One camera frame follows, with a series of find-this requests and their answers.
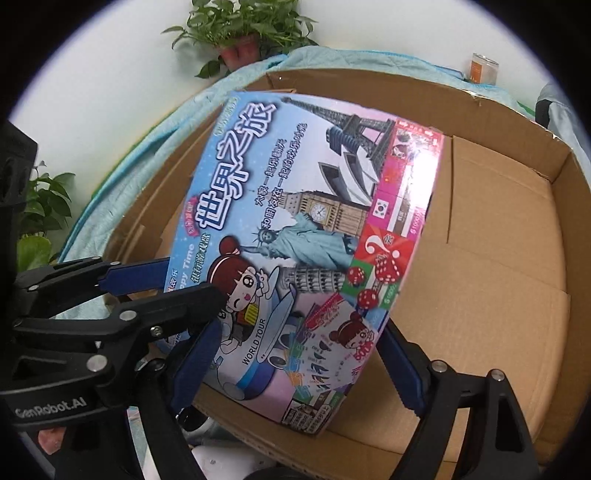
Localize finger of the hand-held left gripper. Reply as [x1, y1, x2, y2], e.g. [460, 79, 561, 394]
[11, 282, 229, 384]
[14, 257, 174, 297]

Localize brown cardboard box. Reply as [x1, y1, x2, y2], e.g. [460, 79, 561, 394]
[99, 69, 591, 467]

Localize light blue blanket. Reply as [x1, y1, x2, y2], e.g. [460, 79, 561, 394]
[60, 46, 539, 324]

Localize colourful board game box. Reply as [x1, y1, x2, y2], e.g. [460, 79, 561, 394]
[164, 90, 446, 437]

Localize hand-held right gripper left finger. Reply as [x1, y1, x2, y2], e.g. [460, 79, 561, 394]
[134, 318, 228, 480]

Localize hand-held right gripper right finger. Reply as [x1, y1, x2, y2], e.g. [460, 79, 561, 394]
[376, 318, 543, 480]

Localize green leafy plant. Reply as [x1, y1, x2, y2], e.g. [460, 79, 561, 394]
[16, 161, 77, 273]

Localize light blue jacket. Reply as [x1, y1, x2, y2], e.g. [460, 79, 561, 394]
[536, 83, 591, 153]

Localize white rounded object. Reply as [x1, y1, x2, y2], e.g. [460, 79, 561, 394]
[178, 411, 278, 480]

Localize potted plant in pink pot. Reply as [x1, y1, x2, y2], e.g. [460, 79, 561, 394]
[161, 0, 319, 79]

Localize glass jar with orange label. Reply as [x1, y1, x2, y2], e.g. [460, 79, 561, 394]
[470, 53, 500, 86]

